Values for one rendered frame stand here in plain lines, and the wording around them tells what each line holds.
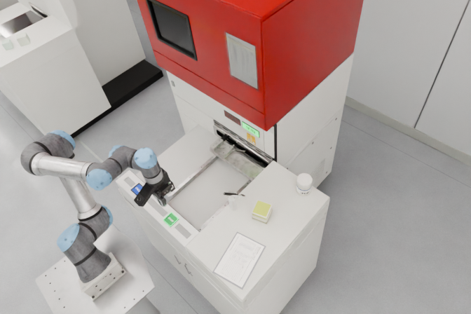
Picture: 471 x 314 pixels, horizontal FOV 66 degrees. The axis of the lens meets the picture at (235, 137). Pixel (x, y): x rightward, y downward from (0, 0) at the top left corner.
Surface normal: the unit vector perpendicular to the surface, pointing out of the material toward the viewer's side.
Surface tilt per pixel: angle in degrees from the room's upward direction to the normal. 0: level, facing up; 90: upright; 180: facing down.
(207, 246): 0
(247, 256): 0
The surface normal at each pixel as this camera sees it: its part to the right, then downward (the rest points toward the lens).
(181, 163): -0.09, -0.65
